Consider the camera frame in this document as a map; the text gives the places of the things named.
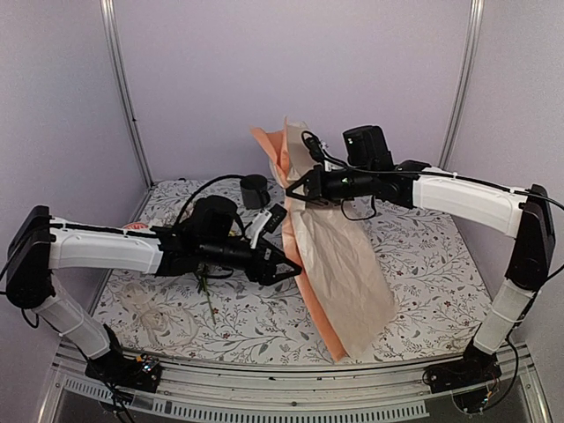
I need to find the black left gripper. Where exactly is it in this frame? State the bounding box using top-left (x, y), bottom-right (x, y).
top-left (200, 236), bottom-right (303, 286)

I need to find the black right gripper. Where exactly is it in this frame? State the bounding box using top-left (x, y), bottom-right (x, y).
top-left (286, 164), bottom-right (375, 206)

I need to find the peach wrapping paper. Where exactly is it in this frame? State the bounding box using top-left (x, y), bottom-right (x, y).
top-left (249, 115), bottom-right (398, 363)

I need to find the white purple flower bunch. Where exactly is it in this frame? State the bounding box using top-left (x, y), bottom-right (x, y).
top-left (149, 219), bottom-right (248, 326)

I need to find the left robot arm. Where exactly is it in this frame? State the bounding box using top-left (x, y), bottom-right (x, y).
top-left (1, 201), bottom-right (301, 382)

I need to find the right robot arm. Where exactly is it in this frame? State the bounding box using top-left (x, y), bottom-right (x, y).
top-left (286, 160), bottom-right (555, 384)

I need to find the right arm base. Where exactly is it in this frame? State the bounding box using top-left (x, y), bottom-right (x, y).
top-left (421, 345), bottom-right (501, 414)

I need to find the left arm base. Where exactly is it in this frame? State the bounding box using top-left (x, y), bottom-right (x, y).
top-left (85, 324), bottom-right (162, 393)

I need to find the dark grey mug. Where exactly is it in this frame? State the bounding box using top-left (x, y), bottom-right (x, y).
top-left (240, 174), bottom-right (270, 210)

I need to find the cream ribbon bow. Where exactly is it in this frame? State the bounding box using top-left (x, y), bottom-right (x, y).
top-left (117, 283), bottom-right (198, 353)

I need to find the red white patterned bowl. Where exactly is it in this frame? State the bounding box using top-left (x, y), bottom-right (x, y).
top-left (122, 221), bottom-right (150, 231)

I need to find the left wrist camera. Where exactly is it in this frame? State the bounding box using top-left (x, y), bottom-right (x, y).
top-left (245, 204), bottom-right (287, 249)

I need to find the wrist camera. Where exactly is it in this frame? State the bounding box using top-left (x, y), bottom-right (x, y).
top-left (343, 125), bottom-right (394, 171)
top-left (245, 204), bottom-right (287, 249)

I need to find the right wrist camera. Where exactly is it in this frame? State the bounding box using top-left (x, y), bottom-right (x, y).
top-left (343, 125), bottom-right (394, 171)

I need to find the front aluminium rail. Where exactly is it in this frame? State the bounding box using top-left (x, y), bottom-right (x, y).
top-left (37, 341), bottom-right (559, 422)

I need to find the right aluminium frame post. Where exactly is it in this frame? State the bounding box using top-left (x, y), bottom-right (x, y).
top-left (439, 0), bottom-right (486, 168)

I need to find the aluminium frame post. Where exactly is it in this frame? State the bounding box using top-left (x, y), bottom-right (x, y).
top-left (439, 0), bottom-right (486, 168)
top-left (100, 0), bottom-right (154, 189)

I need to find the left aluminium frame post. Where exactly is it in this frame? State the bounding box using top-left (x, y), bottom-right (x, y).
top-left (100, 0), bottom-right (154, 189)

